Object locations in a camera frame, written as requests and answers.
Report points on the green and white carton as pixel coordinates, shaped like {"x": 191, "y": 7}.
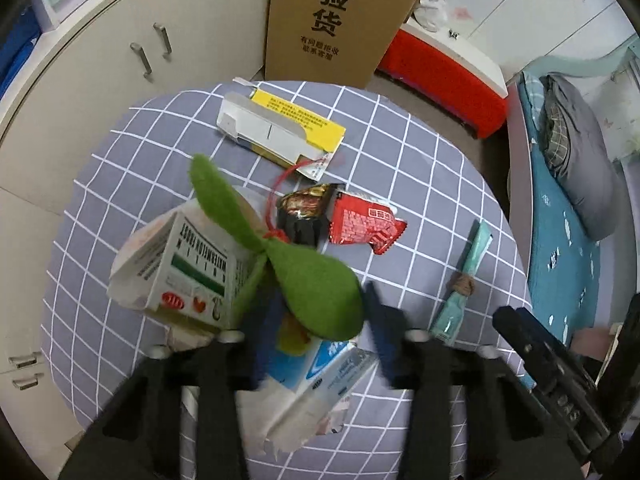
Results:
{"x": 200, "y": 260}

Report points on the red snack packet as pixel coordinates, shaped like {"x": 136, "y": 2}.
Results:
{"x": 362, "y": 222}

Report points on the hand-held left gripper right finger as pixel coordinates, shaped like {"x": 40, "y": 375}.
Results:
{"x": 385, "y": 332}

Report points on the blue and white carton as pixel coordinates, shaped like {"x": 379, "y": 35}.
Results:
{"x": 327, "y": 365}

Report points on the white cabinet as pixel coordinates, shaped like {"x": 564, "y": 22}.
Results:
{"x": 90, "y": 110}

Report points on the blue plastic bag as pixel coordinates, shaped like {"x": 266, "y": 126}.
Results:
{"x": 15, "y": 55}

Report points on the grey checked tablecloth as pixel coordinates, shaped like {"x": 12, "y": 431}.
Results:
{"x": 410, "y": 160}

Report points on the bed with blue sheet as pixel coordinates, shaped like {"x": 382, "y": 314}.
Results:
{"x": 555, "y": 240}

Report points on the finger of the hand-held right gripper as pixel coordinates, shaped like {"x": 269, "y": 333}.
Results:
{"x": 545, "y": 360}

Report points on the green felt leaf ornament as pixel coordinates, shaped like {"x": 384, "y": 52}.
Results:
{"x": 315, "y": 290}

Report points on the red bench with white top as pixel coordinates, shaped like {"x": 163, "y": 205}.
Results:
{"x": 445, "y": 80}

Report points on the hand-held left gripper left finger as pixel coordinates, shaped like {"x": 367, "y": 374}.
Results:
{"x": 255, "y": 360}

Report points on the yellow and white flattened carton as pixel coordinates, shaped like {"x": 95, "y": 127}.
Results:
{"x": 280, "y": 127}

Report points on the dark shiny candy wrapper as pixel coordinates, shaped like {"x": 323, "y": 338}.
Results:
{"x": 302, "y": 210}

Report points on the teal packet tied with twine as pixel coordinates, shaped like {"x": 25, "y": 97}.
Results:
{"x": 462, "y": 280}

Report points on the white plastic bag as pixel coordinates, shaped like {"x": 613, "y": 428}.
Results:
{"x": 431, "y": 10}

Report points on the tall brown cardboard box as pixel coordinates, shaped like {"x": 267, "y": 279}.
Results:
{"x": 340, "y": 15}

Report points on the grey plaid pillow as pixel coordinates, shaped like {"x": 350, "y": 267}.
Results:
{"x": 556, "y": 135}

